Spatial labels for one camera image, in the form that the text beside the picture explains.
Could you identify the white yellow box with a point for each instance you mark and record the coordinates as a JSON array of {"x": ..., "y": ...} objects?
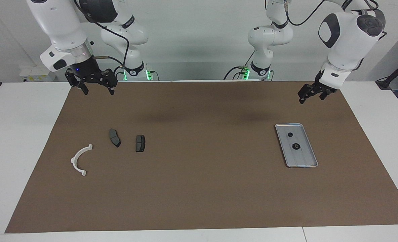
[{"x": 37, "y": 73}]

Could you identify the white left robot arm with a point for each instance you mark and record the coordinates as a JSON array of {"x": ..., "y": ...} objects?
[{"x": 347, "y": 40}]

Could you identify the white curved plastic bracket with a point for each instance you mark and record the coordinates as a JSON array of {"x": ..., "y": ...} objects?
[{"x": 74, "y": 160}]

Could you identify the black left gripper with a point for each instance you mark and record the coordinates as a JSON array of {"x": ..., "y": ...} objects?
[{"x": 320, "y": 85}]

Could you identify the black stand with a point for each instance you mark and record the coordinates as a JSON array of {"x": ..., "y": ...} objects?
[{"x": 387, "y": 82}]

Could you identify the silver metal tray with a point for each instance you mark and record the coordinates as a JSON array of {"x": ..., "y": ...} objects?
[{"x": 303, "y": 158}]

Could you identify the brown table mat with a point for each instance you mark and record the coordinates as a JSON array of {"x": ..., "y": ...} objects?
[{"x": 199, "y": 188}]

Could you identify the large black bearing gear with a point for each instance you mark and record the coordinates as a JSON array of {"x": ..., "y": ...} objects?
[{"x": 294, "y": 147}]

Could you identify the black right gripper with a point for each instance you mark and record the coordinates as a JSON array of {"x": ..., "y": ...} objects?
[{"x": 88, "y": 72}]

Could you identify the dark curved brake pad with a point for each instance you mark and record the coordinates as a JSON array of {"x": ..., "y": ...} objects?
[{"x": 114, "y": 137}]

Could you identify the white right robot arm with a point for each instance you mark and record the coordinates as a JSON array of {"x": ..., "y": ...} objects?
[{"x": 61, "y": 27}]

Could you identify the dark rectangular brake pad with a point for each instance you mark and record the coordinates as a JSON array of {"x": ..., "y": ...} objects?
[{"x": 140, "y": 144}]

